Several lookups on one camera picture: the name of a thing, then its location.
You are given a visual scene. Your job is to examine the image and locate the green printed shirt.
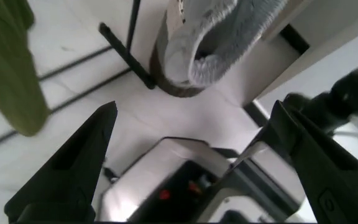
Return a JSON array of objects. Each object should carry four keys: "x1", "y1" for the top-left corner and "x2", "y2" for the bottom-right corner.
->
[{"x1": 0, "y1": 0, "x2": 52, "y2": 138}]

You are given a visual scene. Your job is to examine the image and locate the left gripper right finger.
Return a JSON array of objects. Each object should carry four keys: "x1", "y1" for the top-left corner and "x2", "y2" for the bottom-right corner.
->
[{"x1": 268, "y1": 100, "x2": 358, "y2": 222}]

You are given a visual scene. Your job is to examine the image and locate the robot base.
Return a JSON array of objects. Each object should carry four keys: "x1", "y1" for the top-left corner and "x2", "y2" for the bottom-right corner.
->
[{"x1": 99, "y1": 136, "x2": 308, "y2": 222}]

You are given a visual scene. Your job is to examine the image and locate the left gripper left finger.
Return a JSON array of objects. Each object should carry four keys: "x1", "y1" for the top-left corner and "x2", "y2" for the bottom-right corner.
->
[{"x1": 4, "y1": 101, "x2": 118, "y2": 222}]

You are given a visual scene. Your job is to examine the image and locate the white laundry basket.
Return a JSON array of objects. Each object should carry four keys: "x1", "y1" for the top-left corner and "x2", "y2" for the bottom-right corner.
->
[{"x1": 149, "y1": 0, "x2": 207, "y2": 98}]

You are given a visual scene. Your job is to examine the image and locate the pale grey shorts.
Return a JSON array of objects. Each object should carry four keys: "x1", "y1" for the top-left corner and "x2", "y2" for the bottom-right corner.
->
[{"x1": 162, "y1": 0, "x2": 289, "y2": 88}]

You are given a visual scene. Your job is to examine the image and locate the black clothes rack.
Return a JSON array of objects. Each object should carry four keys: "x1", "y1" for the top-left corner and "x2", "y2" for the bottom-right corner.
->
[{"x1": 0, "y1": 0, "x2": 157, "y2": 156}]

